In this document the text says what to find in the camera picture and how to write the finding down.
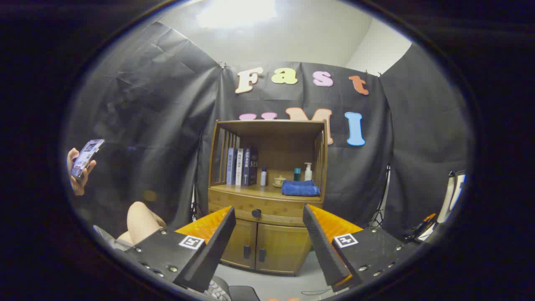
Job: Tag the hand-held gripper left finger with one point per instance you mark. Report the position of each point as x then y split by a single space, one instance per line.
213 251

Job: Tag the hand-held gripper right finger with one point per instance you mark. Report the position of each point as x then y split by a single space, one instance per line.
324 251

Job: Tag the wooden drawer with black knob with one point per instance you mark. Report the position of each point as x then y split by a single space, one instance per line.
271 209

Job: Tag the smartphone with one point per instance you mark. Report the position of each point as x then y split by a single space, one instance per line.
85 156

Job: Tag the wooden cabinet door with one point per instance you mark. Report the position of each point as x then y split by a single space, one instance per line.
240 242
284 248

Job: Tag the wooden countertop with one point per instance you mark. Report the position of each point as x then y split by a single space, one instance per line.
259 191

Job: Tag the wooden cabinet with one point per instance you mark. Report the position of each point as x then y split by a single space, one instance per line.
284 142

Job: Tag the blue towel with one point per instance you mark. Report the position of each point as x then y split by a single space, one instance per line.
300 188

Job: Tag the light stand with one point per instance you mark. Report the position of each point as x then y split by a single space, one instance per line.
381 209

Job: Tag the white pump bottle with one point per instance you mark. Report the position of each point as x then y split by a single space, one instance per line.
308 173

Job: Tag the teal cylinder bottle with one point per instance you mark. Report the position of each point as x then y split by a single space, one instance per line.
297 174

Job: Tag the beige lidded teacup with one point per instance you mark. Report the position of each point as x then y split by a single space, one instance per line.
279 182

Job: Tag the light blue book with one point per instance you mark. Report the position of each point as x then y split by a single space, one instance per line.
230 167

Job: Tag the white book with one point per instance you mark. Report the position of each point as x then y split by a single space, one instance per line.
239 167

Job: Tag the white bottle with blue cap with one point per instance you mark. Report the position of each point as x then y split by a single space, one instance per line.
263 177

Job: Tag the dark blue book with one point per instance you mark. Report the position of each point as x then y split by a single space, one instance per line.
249 167

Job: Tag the orange and black tool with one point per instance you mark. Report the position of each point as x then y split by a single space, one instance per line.
422 225

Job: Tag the black backdrop cloth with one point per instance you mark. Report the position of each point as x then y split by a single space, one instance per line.
146 125

